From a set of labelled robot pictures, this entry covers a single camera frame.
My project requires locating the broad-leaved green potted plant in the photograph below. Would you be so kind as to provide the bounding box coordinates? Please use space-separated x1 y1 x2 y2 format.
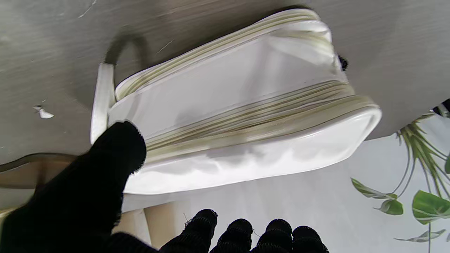
352 112 450 253

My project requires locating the white zippered cosmetic bag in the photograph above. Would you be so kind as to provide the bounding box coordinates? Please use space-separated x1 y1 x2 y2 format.
90 8 383 195

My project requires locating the black device at table edge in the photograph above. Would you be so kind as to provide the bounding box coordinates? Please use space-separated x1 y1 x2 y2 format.
432 99 450 118

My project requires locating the small white paper scrap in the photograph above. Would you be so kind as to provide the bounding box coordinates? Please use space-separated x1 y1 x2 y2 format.
33 105 55 119

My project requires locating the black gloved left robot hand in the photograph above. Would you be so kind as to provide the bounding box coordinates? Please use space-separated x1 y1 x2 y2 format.
0 121 329 253

